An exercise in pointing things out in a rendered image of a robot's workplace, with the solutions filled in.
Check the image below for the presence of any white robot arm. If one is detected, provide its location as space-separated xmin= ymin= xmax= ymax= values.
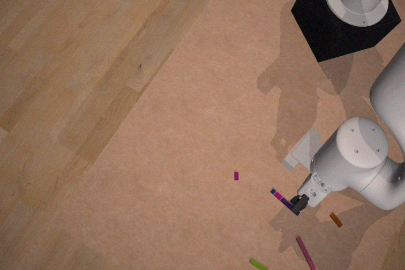
xmin=281 ymin=0 xmax=405 ymax=210

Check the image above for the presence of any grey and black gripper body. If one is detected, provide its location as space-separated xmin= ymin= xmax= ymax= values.
xmin=297 ymin=173 xmax=331 ymax=207

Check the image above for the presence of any orange-brown rectangular bar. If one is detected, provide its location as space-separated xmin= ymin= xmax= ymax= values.
xmin=330 ymin=213 xmax=343 ymax=227

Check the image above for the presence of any lime green rod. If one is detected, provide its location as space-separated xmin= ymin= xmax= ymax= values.
xmin=249 ymin=259 xmax=268 ymax=270

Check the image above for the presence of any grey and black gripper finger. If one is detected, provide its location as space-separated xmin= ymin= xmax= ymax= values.
xmin=290 ymin=194 xmax=309 ymax=214

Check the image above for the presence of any pink rod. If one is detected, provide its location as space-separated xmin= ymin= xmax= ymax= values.
xmin=296 ymin=237 xmax=316 ymax=270

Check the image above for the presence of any purple rod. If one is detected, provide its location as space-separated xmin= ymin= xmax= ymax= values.
xmin=280 ymin=197 xmax=300 ymax=216

